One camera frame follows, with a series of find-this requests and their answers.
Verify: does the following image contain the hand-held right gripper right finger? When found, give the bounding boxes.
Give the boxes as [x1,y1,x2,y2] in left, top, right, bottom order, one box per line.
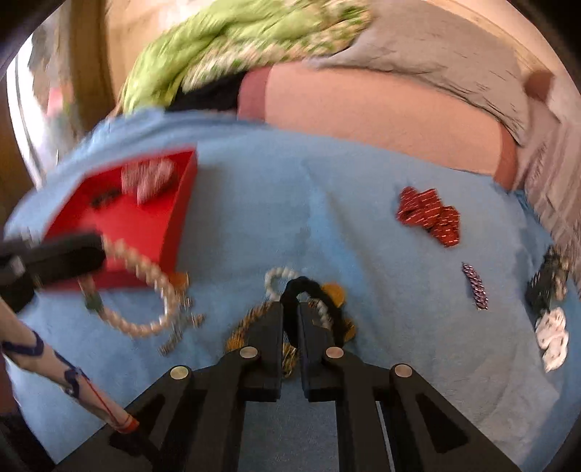
[297,302,523,472]

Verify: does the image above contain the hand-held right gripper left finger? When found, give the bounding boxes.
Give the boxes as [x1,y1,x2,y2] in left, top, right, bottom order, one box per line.
[54,302,284,472]

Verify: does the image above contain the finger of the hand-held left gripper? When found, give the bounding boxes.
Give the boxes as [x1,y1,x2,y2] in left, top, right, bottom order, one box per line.
[0,233,108,315]

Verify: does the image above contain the tiger striped bracelet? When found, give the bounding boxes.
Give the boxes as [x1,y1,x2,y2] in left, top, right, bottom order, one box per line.
[224,302,300,378]

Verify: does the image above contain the thick black hair tie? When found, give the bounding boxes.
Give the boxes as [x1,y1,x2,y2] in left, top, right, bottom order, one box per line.
[279,275,348,348]

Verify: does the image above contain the round tan ornament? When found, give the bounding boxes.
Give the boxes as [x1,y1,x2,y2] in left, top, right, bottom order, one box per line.
[324,283,357,344]

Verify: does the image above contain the white bead bracelet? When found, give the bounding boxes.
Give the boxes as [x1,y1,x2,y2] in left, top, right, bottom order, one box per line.
[264,266,332,330]

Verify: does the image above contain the red tray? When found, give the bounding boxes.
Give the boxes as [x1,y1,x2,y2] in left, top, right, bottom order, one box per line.
[43,147,199,291]

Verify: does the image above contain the long pearl bracelet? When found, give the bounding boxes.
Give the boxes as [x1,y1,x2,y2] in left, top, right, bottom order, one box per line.
[77,236,183,339]

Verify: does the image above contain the red white striped scrunchie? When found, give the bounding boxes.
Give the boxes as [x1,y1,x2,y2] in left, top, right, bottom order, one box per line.
[121,157,178,205]

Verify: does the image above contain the blue cloth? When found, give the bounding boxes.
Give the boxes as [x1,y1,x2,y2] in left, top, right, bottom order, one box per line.
[4,109,564,472]

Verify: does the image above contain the frosted glass window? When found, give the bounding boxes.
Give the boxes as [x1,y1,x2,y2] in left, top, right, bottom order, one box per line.
[8,9,92,188]

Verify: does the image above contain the purple hair clip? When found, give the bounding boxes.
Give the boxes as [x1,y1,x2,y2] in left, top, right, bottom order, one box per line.
[461,261,490,311]

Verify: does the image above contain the black cloth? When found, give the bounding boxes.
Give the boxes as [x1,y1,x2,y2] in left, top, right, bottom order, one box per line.
[170,73,248,114]

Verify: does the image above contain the dark patterned scrunchie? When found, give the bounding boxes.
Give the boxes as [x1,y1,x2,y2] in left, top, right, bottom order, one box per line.
[525,247,571,314]

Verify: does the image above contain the green blanket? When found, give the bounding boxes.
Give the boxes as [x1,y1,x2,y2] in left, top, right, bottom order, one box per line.
[119,0,377,114]

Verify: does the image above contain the striped grey cloth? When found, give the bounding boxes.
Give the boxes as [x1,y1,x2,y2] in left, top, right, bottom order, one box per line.
[517,77,581,256]

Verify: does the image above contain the small black hair tie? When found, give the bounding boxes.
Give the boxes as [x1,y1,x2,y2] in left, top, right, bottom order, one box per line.
[89,188,123,209]

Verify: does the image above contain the beaded metal bracelet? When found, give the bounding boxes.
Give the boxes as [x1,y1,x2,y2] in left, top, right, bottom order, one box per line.
[157,295,206,357]

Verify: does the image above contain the white blue patterned wrapped cable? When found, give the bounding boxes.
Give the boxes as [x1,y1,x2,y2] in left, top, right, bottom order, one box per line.
[0,298,139,433]

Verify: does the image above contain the brown wooden window frame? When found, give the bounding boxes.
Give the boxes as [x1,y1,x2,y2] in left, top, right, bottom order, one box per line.
[67,0,117,133]

